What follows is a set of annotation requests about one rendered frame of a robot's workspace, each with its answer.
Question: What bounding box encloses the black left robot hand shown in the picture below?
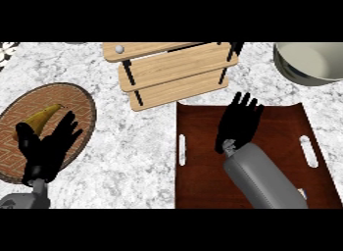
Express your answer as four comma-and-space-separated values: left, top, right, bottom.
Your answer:
14, 110, 85, 188

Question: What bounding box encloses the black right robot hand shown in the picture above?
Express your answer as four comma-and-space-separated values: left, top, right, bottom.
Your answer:
214, 91, 265, 155

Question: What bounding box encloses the dark brown wooden tray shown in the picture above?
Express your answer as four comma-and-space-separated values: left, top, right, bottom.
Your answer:
174, 101, 343, 210

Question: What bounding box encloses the wooden tiered shelf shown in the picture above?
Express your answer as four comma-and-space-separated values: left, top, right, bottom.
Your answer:
101, 42, 245, 112

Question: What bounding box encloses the oval woven brown placemat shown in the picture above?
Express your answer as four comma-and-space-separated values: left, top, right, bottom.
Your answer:
0, 81, 98, 185

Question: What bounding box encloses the yellow banana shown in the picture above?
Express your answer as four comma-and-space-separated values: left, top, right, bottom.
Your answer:
11, 103, 66, 142

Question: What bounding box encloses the grey metal pot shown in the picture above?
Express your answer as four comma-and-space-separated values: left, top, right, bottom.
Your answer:
271, 42, 343, 87

